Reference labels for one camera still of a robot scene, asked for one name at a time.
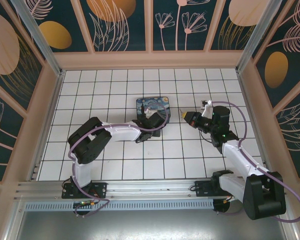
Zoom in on purple cable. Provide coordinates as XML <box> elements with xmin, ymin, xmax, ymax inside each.
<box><xmin>68</xmin><ymin>107</ymin><xmax>170</xmax><ymax>218</ymax></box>
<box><xmin>207</xmin><ymin>100</ymin><xmax>300</xmax><ymax>223</ymax></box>

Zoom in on grey slotted cable duct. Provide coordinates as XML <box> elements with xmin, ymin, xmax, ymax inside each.
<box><xmin>23</xmin><ymin>199</ymin><xmax>215</xmax><ymax>211</ymax></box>

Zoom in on aluminium table edge rail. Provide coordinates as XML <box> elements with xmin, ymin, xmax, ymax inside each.
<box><xmin>27</xmin><ymin>69</ymin><xmax>66</xmax><ymax>182</ymax></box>
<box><xmin>235</xmin><ymin>69</ymin><xmax>271</xmax><ymax>173</ymax></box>

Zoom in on blue starry-night patterned pad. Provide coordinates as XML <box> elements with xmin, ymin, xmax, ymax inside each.
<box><xmin>135</xmin><ymin>96</ymin><xmax>171</xmax><ymax>138</ymax></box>

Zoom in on wall panel pink flowers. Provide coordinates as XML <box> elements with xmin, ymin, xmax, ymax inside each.
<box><xmin>0</xmin><ymin>77</ymin><xmax>25</xmax><ymax>181</ymax></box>
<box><xmin>152</xmin><ymin>0</ymin><xmax>221</xmax><ymax>52</ymax></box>

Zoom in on wall panel peach circle gold lines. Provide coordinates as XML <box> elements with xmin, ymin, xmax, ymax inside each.
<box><xmin>0</xmin><ymin>0</ymin><xmax>45</xmax><ymax>112</ymax></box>
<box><xmin>209</xmin><ymin>0</ymin><xmax>263</xmax><ymax>52</ymax></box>

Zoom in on wall panel pink feather leaf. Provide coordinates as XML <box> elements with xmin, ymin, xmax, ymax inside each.
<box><xmin>274</xmin><ymin>83</ymin><xmax>300</xmax><ymax>179</ymax></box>

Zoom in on aluminium frame post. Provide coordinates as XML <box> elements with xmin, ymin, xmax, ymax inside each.
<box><xmin>234</xmin><ymin>0</ymin><xmax>295</xmax><ymax>74</ymax></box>
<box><xmin>11</xmin><ymin>0</ymin><xmax>66</xmax><ymax>76</ymax></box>

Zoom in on aluminium mounting rail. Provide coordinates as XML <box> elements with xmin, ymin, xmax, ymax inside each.
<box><xmin>14</xmin><ymin>178</ymin><xmax>217</xmax><ymax>201</ymax></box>

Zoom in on grey metal plate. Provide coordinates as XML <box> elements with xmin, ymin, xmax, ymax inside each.
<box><xmin>14</xmin><ymin>209</ymin><xmax>298</xmax><ymax>240</ymax></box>

